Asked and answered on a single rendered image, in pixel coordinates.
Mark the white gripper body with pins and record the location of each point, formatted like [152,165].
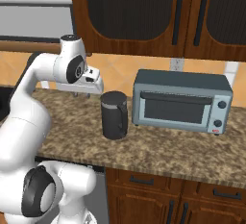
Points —
[80,87]

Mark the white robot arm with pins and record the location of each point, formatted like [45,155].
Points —
[25,122]

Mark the black kettle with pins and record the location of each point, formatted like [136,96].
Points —
[113,115]

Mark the brown wooden trim bar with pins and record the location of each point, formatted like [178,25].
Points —
[29,46]

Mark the black hob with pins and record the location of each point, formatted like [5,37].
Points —
[4,103]

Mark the grey range hood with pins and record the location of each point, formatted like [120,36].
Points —
[35,16]

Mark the grey-blue toaster oven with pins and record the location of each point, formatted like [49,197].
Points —
[179,103]

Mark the grey dishwasher front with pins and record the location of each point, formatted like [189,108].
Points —
[102,199]

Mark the brown drawer front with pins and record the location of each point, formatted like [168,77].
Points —
[205,194]
[160,181]

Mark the brown base cupboard door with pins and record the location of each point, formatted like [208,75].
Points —
[217,215]
[137,210]

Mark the wide brown wall cupboard door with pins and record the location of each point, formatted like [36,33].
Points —
[131,13]

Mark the white wall socket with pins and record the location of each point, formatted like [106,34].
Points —
[177,64]

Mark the white wall switch plate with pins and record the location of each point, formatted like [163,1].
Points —
[232,74]

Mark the narrow brown wall cupboard door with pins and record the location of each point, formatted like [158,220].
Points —
[224,16]

